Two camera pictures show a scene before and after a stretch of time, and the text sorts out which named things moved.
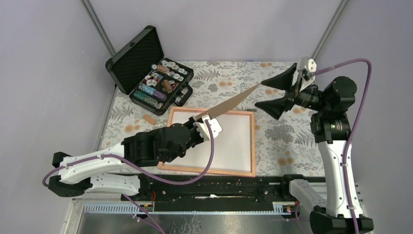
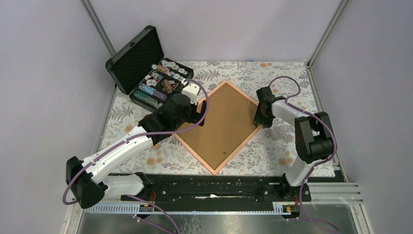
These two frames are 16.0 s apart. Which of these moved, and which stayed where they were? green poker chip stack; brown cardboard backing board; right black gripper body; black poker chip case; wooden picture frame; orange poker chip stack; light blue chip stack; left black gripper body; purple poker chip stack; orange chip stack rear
Moved: left black gripper body; right black gripper body; brown cardboard backing board; wooden picture frame
Stayed: light blue chip stack; orange chip stack rear; black poker chip case; purple poker chip stack; green poker chip stack; orange poker chip stack
